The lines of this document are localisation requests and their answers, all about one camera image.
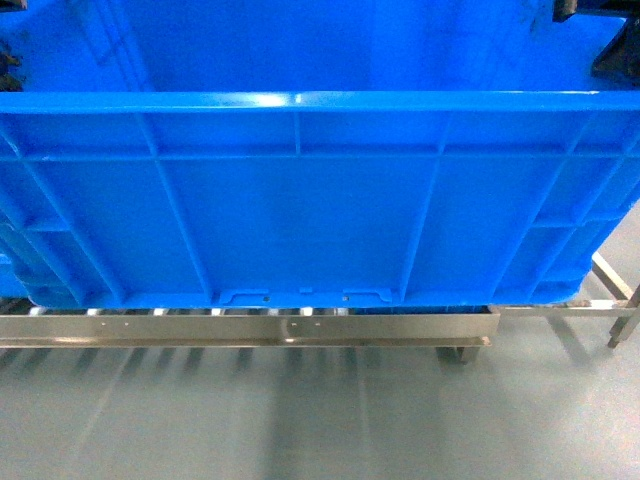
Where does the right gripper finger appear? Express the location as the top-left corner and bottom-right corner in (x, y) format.
(591, 22), (639, 83)
(552, 0), (639, 23)

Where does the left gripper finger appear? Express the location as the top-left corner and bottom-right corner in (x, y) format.
(0, 42), (23, 93)

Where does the blue plastic crate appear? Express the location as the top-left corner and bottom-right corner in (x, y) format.
(0, 0), (640, 310)

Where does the steel roller shelf frame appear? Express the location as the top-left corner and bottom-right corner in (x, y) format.
(1, 254), (639, 363)

